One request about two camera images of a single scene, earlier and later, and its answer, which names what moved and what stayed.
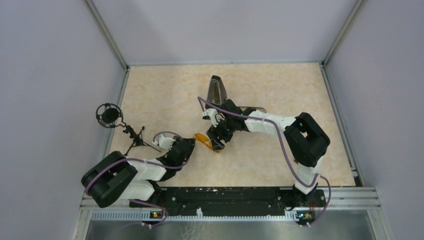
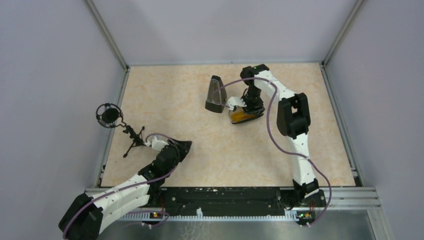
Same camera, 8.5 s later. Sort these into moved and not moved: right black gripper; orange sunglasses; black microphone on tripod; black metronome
Moved: orange sunglasses; right black gripper
Not moved: black microphone on tripod; black metronome
